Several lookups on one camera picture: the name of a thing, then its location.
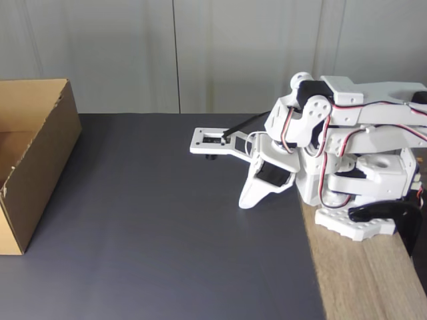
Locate brown cardboard box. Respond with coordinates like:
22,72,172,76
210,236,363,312
0,78,83,256

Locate dark grey table mat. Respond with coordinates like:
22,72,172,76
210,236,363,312
0,113,326,320

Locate black table clamp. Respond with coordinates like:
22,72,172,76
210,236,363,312
348,199,423,258

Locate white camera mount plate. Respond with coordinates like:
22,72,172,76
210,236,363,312
189,127,260,163

